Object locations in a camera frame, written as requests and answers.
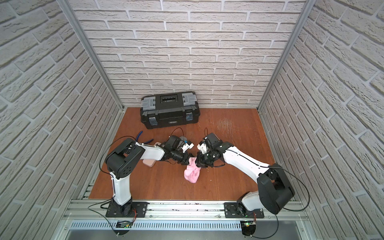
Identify blue handled pliers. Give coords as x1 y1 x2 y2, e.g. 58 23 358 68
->
134 130 154 145

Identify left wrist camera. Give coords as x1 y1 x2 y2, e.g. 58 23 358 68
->
181 141 194 153

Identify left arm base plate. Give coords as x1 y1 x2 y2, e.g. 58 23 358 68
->
106 201 149 218

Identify pink microfibre cloth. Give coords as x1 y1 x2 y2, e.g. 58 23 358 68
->
184 157 201 184

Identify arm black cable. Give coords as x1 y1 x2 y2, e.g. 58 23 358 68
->
269 166 311 213
98 135 136 175

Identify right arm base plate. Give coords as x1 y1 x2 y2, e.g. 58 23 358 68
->
224 202 265 219

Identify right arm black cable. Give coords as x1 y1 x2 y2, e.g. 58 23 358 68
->
269 166 311 213

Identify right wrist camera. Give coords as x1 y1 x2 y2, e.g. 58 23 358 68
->
197 133 223 154

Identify pink eyeglass case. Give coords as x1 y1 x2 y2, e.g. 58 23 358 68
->
142 145 164 167

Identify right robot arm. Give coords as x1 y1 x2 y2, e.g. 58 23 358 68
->
196 141 295 217

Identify black plastic toolbox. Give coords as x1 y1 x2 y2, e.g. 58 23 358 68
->
140 92 201 129

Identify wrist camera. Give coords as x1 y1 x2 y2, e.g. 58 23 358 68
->
197 133 223 154
181 141 194 153

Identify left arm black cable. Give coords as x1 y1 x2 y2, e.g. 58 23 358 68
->
98 135 136 175

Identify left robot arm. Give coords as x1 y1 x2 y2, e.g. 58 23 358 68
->
105 136 194 216

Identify aluminium mounting rail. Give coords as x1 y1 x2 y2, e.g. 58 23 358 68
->
64 200 308 221

